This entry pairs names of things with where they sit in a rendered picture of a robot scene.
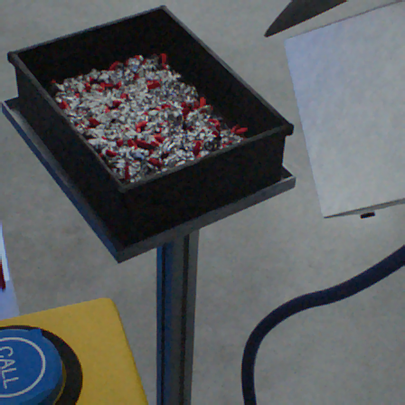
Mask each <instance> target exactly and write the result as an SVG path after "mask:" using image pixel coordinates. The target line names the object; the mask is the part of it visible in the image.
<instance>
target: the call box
mask: <svg viewBox="0 0 405 405"><path fill-rule="evenodd" d="M38 328H40V330H41V334H42V336H43V337H44V338H46V339H47V340H49V341H50V342H51V343H53V344H54V346H55V347H56V349H57V350H58V354H59V356H60V359H61V372H62V386H61V391H60V393H59V397H58V398H57V400H56V401H55V402H54V403H53V404H52V405H149V402H148V400H147V397H146V393H145V390H144V387H143V383H142V382H141V379H140V376H139V373H138V370H137V366H136V364H135V361H134V358H133V353H132V350H131V347H130V345H129V342H128V339H127V334H126V331H125V328H124V326H123V324H122V321H121V318H120V315H119V312H118V308H117V307H116V306H115V304H114V303H113V301H112V299H111V298H104V297H103V298H100V299H95V300H91V301H88V302H83V303H78V304H75V305H71V306H59V307H56V308H52V309H47V310H43V311H39V312H35V313H31V314H27V315H23V316H16V317H12V318H7V319H3V320H0V331H2V330H8V329H22V330H28V331H31V330H34V329H38Z"/></svg>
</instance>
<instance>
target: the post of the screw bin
mask: <svg viewBox="0 0 405 405"><path fill-rule="evenodd" d="M199 231H200V230H196V231H192V232H190V233H189V234H186V235H184V236H183V237H180V238H178V239H176V240H172V241H171V242H169V243H166V244H165V245H163V246H160V247H158V248H156V388H155V405H191V396H192V377H193V342H194V324H195V305H196V287H197V269H198V249H199Z"/></svg>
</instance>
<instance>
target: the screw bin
mask: <svg viewBox="0 0 405 405"><path fill-rule="evenodd" d="M156 49H158V50H159V51H160V52H161V53H167V54H168V57H167V58H168V59H169V60H170V61H171V63H172V64H173V65H174V66H175V67H176V68H177V69H178V70H179V71H180V72H182V73H183V74H184V75H185V76H186V77H187V78H188V79H189V80H190V81H191V83H192V84H193V85H194V86H195V87H196V88H197V89H198V90H199V91H201V92H202V93H203V94H204V95H205V96H206V97H207V98H208V99H209V100H210V102H211V103H212V104H213V105H214V107H216V108H217V109H218V110H219V111H220V112H221V113H222V114H223V115H224V116H225V117H226V118H227V119H228V120H229V121H230V122H231V123H232V125H233V126H236V125H239V126H240V129H243V128H247V129H248V131H249V132H248V133H246V134H245V135H244V136H245V137H246V138H247V139H245V140H242V141H240V142H238V143H235V144H233V145H230V146H227V147H224V148H223V149H218V150H215V151H213V152H210V153H209V154H207V155H203V156H200V157H197V158H195V159H193V160H191V161H189V162H186V163H184V164H181V165H178V166H176V167H173V168H170V169H166V170H164V171H162V172H159V173H157V174H153V175H151V176H149V177H147V178H144V179H142V180H139V181H137V182H134V183H132V184H129V185H123V184H122V183H121V182H120V181H119V180H118V179H117V177H116V176H115V175H114V174H113V173H112V170H110V169H109V168H108V166H107V165H106V164H105V162H104V161H103V160H102V159H101V158H100V156H99V155H98V154H97V152H96V151H95V150H93V147H92V146H91V145H90V144H89V142H88V141H87V140H86V139H85V137H84V136H83V135H82V134H81V133H80V131H78V130H77V128H76V127H75V126H74V125H73V123H72V122H71V121H70V119H69V118H68V117H67V116H66V115H65V113H64V112H62V111H61V109H60V108H59V107H58V106H57V104H56V102H55V101H54V99H53V98H52V97H51V96H50V94H49V93H47V92H46V90H45V89H44V88H43V87H42V86H45V85H48V84H51V83H52V80H56V81H59V80H64V79H67V78H69V77H72V76H75V75H78V74H79V73H81V74H83V73H86V72H89V71H91V70H93V69H94V70H96V69H99V68H102V67H105V66H108V65H109V64H113V63H114V62H115V61H123V60H125V59H127V58H131V57H133V56H135V55H138V54H141V53H147V52H151V51H153V50H156ZM6 56H7V60H8V61H9V62H10V63H12V65H13V66H14V68H15V76H16V82H17V89H18V96H19V110H20V113H21V114H22V115H23V116H24V118H25V119H26V121H27V122H28V123H29V125H30V126H31V127H32V128H33V130H34V131H35V132H36V133H37V136H38V137H39V138H40V139H41V140H42V141H43V143H44V144H45V145H46V147H47V148H48V149H49V151H51V152H52V154H53V155H54V156H55V159H56V160H57V162H58V163H59V164H60V165H61V167H62V168H63V170H65V171H66V173H67V174H68V175H69V176H70V178H71V179H72V181H73V182H74V184H75V185H76V186H77V187H78V189H79V190H80V191H81V192H82V193H83V195H84V196H85V197H86V198H87V200H88V201H89V203H90V204H91V205H92V208H93V209H94V210H95V211H96V212H97V213H98V215H99V216H100V218H101V219H102V220H103V221H104V222H105V223H106V224H107V226H108V227H109V228H110V229H111V230H112V233H113V234H114V235H115V237H116V238H117V239H118V241H119V242H120V244H121V245H122V246H123V247H124V248H126V247H128V246H130V245H132V244H134V243H136V242H139V241H141V240H144V239H146V238H149V237H151V236H152V235H155V234H157V233H158V232H161V231H164V230H169V229H170V228H173V227H174V226H176V225H179V224H181V223H184V222H186V221H189V220H191V219H192V218H195V217H197V216H199V215H202V214H204V213H206V212H209V211H210V210H215V209H217V208H220V207H222V206H224V205H226V204H228V203H231V202H233V201H236V200H238V199H239V198H242V197H244V196H246V195H249V194H250V193H254V192H256V191H257V190H262V189H265V188H267V187H269V186H271V185H272V184H276V183H278V182H280V180H281V173H282V166H283V159H284V152H285V145H286V138H287V136H291V135H292V134H293V131H294V125H293V124H292V123H289V122H288V120H287V119H286V118H285V117H284V116H282V115H281V114H280V113H279V112H278V111H276V110H275V109H274V108H273V107H272V106H271V105H270V104H269V103H268V102H267V101H266V100H265V99H264V98H263V97H262V96H261V95H260V94H259V93H258V92H257V91H256V90H254V89H253V88H252V87H251V86H250V85H249V83H248V82H247V81H245V80H244V79H243V78H242V77H241V76H240V75H239V74H238V73H237V72H235V71H234V70H233V69H232V68H231V67H230V65H229V64H227V63H226V62H225V61H224V60H223V59H222V58H221V57H220V56H219V55H218V54H217V53H215V52H213V51H212V50H211V49H210V47H209V46H208V45H207V44H206V43H205V42H204V41H203V40H202V39H200V38H199V37H198V36H197V35H196V34H194V33H193V32H192V31H191V29H190V28H189V27H188V26H186V25H185V24H184V23H183V22H182V21H181V20H180V19H179V18H178V17H177V16H175V15H174V14H172V12H171V11H170V10H169V9H168V8H167V6H166V5H160V6H158V7H155V8H153V9H150V10H146V11H144V12H141V13H138V14H133V15H130V16H127V17H121V18H118V19H115V20H113V21H110V22H106V23H103V24H98V25H95V26H93V27H90V28H87V29H84V30H81V31H77V32H76V33H71V34H67V35H64V36H62V37H56V38H53V39H50V40H47V41H44V42H39V43H36V44H34V45H31V46H27V47H24V48H22V49H19V50H16V51H13V52H8V53H7V54H6Z"/></svg>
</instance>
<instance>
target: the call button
mask: <svg viewBox="0 0 405 405"><path fill-rule="evenodd" d="M61 386H62V372H61V359H60V356H59V354H58V350H57V349H56V347H55V346H54V344H53V343H51V342H50V341H49V340H47V339H46V338H44V337H43V336H42V334H41V330H40V328H38V329H34V330H31V331H28V330H22V329H8V330H2V331H0V405H52V404H53V403H54V402H55V401H56V400H57V398H58V397H59V393H60V391H61Z"/></svg>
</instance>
